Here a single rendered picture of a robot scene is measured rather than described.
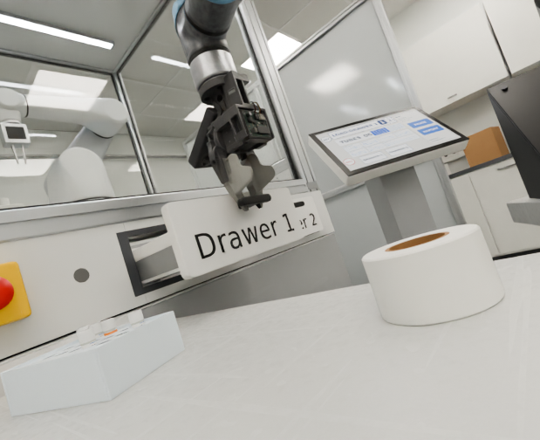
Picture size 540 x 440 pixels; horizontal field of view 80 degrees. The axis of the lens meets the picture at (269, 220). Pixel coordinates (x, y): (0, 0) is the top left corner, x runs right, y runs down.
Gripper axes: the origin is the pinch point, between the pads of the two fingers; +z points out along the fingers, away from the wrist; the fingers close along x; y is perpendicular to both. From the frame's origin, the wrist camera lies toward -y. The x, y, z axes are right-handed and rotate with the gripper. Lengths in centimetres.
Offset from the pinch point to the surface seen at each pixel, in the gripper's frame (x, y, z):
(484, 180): 290, 1, 15
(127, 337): -28.9, 9.8, 11.0
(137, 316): -25.9, 5.9, 10.1
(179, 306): -7.5, -17.6, 13.2
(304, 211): 39.2, -15.8, 2.0
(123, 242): -13.9, -17.6, -0.7
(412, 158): 84, 5, -5
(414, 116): 108, 6, -23
